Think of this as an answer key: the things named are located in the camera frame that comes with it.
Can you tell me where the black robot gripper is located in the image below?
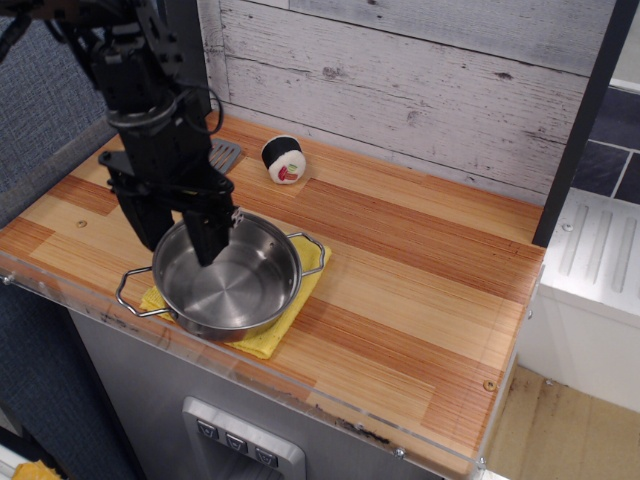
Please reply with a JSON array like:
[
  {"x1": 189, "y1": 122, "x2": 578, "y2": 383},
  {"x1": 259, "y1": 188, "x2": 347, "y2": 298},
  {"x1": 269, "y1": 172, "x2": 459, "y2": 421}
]
[{"x1": 99, "y1": 115, "x2": 235, "y2": 266}]

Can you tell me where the stainless steel pot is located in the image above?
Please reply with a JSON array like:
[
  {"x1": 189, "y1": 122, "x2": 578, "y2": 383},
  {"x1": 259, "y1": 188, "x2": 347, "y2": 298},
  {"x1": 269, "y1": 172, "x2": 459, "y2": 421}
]
[{"x1": 115, "y1": 213, "x2": 327, "y2": 341}]

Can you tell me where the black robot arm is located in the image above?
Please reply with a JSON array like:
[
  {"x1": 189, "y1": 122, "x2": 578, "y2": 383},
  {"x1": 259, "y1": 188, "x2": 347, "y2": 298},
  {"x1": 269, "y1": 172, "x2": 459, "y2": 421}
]
[{"x1": 1, "y1": 1, "x2": 239, "y2": 266}]

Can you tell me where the plush sushi roll toy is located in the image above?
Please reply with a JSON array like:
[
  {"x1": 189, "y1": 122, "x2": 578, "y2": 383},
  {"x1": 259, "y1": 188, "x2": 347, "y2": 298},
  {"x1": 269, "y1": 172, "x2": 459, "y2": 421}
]
[{"x1": 261, "y1": 135, "x2": 307, "y2": 185}]

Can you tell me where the silver dispenser panel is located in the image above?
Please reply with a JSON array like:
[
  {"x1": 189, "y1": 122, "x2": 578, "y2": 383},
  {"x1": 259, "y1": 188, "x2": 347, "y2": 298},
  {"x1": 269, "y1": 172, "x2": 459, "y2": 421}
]
[{"x1": 182, "y1": 396, "x2": 307, "y2": 479}]

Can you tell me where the yellow object at corner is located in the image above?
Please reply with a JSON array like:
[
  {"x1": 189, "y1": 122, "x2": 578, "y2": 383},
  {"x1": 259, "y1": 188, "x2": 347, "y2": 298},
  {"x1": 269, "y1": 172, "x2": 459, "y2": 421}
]
[{"x1": 11, "y1": 461, "x2": 62, "y2": 480}]

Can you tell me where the white toy sink unit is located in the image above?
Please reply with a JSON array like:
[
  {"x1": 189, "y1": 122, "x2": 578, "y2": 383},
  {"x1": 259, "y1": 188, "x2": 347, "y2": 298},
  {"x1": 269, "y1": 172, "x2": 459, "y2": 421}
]
[{"x1": 517, "y1": 189, "x2": 639, "y2": 411}]

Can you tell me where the black cable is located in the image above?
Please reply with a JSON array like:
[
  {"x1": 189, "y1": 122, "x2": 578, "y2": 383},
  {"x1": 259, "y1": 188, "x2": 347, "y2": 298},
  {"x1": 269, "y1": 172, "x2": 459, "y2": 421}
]
[{"x1": 174, "y1": 84, "x2": 225, "y2": 139}]

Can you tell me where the black vertical post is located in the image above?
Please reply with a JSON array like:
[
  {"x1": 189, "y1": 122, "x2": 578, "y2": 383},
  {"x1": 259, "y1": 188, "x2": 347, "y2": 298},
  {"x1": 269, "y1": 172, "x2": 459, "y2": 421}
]
[{"x1": 532, "y1": 0, "x2": 639, "y2": 248}]

